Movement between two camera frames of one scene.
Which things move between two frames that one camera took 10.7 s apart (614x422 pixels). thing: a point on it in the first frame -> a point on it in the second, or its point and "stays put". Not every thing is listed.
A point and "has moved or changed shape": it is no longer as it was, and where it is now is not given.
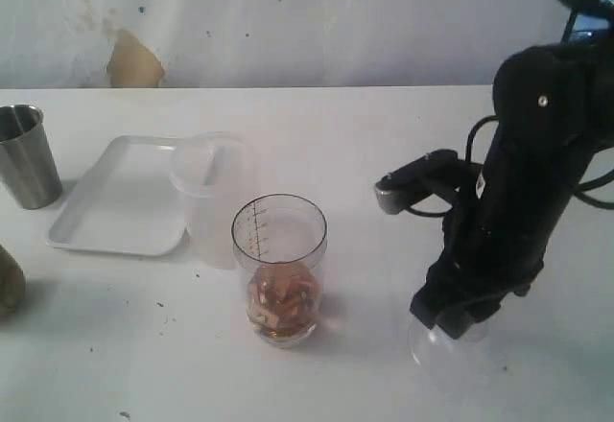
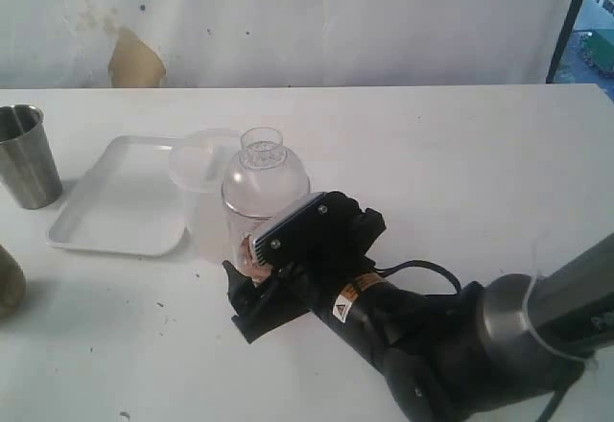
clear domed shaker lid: [445, 358] has moved or changed shape
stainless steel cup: [27, 168] stays put
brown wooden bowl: [12, 284] stays put
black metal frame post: [574, 11] stays put
